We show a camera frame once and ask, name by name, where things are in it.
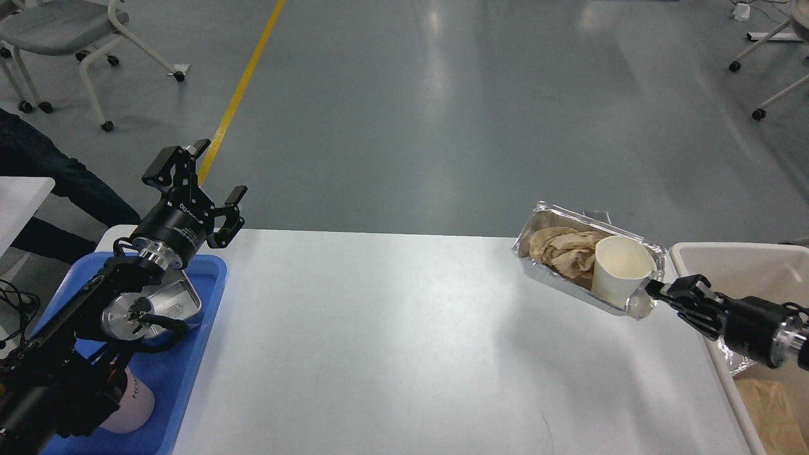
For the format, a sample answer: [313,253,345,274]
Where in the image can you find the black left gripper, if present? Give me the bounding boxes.
[131,139,248,270]

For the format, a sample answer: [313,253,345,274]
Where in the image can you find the beige plastic bin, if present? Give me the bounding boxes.
[669,242,808,454]

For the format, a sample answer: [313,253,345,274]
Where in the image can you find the right floor socket plate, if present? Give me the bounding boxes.
[583,210,612,226]

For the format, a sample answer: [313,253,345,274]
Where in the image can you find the grey office chair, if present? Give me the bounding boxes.
[1,1,186,132]

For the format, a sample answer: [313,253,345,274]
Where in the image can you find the aluminium foil tray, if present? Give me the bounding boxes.
[512,201,666,320]

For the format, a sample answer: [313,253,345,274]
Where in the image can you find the stainless steel rectangular container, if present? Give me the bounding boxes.
[142,270,204,331]

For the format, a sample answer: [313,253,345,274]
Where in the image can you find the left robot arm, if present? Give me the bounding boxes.
[2,138,246,454]

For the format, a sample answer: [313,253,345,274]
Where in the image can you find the blue plastic tray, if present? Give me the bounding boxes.
[20,254,228,454]

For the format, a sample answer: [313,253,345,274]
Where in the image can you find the chair base right background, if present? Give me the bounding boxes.
[729,0,809,121]

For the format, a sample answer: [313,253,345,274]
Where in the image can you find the pink mug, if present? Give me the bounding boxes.
[100,368,154,434]

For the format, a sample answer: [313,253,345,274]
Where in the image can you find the white paper cup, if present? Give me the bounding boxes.
[590,236,658,308]

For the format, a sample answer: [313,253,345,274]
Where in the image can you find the brown paper in bin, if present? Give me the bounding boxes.
[734,379,808,454]

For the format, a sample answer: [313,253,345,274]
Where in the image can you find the brown paper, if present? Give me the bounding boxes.
[734,379,808,454]
[528,227,607,280]

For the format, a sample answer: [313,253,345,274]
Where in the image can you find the white power adapter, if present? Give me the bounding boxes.
[732,2,751,22]

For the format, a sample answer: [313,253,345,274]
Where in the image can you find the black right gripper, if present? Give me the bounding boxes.
[645,274,808,371]

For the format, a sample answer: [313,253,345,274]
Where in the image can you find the white side table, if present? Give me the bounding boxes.
[1,176,55,255]

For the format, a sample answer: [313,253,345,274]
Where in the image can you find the black cables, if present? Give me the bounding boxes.
[0,280,42,355]

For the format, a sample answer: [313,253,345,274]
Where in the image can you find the person in white sweater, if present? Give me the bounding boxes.
[1,110,142,265]

